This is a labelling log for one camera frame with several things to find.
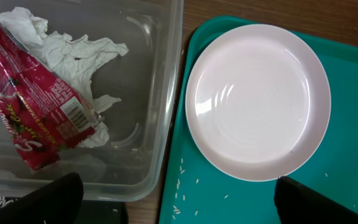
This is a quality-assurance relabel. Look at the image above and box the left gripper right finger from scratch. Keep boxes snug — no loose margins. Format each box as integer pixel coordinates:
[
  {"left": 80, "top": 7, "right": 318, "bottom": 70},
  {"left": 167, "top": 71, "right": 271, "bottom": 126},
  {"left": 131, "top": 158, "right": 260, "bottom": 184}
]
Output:
[{"left": 273, "top": 176, "right": 358, "bottom": 224}]

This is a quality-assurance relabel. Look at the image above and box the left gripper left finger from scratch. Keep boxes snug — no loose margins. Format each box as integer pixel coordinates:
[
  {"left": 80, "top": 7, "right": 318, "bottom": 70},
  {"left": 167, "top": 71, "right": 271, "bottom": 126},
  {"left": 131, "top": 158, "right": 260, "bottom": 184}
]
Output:
[{"left": 0, "top": 172, "right": 84, "bottom": 224}]

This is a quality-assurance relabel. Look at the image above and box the red snack wrapper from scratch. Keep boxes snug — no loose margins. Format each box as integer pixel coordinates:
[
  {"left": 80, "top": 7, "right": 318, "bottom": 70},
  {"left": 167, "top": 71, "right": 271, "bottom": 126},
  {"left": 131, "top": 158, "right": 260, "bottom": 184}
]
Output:
[{"left": 0, "top": 23, "right": 102, "bottom": 170}]

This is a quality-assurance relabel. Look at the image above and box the large white plate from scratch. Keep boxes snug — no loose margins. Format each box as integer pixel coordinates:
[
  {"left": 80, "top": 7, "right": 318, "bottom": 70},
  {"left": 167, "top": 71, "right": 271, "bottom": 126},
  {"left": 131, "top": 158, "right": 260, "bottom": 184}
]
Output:
[{"left": 185, "top": 24, "right": 331, "bottom": 182}]

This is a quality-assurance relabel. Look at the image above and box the white napkin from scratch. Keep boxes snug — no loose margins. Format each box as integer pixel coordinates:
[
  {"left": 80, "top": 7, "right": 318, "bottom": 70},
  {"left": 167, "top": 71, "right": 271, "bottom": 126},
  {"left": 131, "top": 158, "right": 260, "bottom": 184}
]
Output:
[{"left": 0, "top": 7, "right": 129, "bottom": 148}]

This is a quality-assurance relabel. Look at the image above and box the black plastic tray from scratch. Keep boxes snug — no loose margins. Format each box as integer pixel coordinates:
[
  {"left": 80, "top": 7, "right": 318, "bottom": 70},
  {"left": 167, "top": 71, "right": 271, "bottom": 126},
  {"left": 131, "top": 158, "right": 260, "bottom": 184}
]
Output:
[{"left": 0, "top": 195, "right": 129, "bottom": 224}]

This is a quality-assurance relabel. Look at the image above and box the clear plastic bin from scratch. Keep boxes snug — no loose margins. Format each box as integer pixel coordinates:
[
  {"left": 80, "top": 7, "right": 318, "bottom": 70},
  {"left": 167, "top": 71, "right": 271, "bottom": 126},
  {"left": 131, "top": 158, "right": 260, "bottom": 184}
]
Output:
[{"left": 0, "top": 1, "right": 183, "bottom": 202}]

